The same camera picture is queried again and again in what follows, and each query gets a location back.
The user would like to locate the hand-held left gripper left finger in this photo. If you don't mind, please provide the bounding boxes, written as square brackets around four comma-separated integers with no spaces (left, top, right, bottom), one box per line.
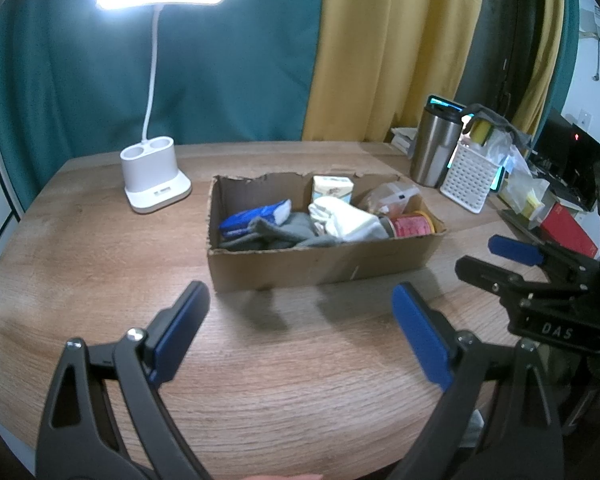
[35,281,212,480]

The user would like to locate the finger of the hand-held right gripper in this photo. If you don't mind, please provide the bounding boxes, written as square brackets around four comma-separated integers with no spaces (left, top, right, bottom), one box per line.
[487,235,598,281]
[455,256,581,307]

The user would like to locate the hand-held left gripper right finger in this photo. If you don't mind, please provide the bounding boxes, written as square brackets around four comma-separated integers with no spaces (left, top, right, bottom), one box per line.
[391,282,563,480]

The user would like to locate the clear plastic bag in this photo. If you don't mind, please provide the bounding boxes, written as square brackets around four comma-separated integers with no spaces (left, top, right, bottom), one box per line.
[360,182,421,218]

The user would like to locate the blue tissue packet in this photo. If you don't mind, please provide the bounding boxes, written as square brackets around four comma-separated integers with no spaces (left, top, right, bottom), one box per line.
[219,200,292,240]

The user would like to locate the white glove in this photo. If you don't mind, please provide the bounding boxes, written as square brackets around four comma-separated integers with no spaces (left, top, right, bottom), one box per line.
[307,196,391,242]

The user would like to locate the cardboard box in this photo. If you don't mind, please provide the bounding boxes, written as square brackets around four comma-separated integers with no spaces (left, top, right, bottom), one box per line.
[207,172,447,292]

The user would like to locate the grey knit glove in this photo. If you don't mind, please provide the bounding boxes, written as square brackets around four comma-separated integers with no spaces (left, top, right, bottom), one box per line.
[217,212,351,251]

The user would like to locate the small white carton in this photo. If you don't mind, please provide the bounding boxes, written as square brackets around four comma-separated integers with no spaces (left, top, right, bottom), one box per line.
[311,175,355,207]

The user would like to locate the red box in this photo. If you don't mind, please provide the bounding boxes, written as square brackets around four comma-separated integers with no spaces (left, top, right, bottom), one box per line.
[539,202,600,261]

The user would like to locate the plastic bag with yellow sponges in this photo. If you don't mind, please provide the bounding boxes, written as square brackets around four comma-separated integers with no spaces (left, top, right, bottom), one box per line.
[497,152,551,221]

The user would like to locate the white perforated plastic basket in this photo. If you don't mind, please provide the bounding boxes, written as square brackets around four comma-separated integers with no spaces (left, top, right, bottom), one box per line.
[439,140,503,216]

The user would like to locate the crumpled clear plastic wrap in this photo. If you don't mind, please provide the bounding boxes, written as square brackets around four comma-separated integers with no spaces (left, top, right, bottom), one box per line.
[490,130,523,168]

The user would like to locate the black electronic device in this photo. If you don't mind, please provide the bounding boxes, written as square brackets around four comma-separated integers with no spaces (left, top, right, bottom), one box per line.
[530,110,600,211]

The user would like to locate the yellow sponge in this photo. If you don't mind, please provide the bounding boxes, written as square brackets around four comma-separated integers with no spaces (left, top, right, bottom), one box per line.
[469,120,496,146]

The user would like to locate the steel tumbler with black lid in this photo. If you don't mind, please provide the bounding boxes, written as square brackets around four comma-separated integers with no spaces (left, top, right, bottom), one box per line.
[410,105,463,188]

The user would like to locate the grey cloth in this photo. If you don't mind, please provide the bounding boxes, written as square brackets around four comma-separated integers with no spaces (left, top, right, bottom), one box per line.
[460,103,533,148]

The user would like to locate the white desk lamp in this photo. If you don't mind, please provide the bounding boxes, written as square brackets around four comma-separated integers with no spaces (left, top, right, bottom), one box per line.
[96,0,233,213]

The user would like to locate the stack of white books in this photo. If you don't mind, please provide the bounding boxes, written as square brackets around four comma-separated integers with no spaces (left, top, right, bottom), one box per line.
[390,127,418,156]

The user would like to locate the dark grey curtain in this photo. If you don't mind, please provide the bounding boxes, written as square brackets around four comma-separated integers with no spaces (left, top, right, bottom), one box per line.
[452,0,536,136]

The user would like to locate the yellow curtain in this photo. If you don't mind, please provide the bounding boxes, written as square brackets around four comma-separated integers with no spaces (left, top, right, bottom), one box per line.
[302,0,486,143]

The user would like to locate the teal curtain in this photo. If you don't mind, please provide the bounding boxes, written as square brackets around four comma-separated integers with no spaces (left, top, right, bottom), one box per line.
[0,0,326,211]

